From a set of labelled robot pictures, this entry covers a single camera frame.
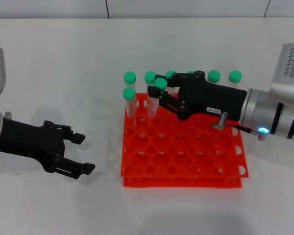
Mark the orange test tube rack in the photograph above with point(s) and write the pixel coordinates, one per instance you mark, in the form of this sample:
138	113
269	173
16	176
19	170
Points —
186	156

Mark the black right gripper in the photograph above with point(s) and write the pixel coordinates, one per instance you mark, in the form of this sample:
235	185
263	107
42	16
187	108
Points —
210	100

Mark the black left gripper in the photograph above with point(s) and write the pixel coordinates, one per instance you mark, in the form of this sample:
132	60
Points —
29	144

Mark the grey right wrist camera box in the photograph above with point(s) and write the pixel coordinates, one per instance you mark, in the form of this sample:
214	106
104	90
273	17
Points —
289	68

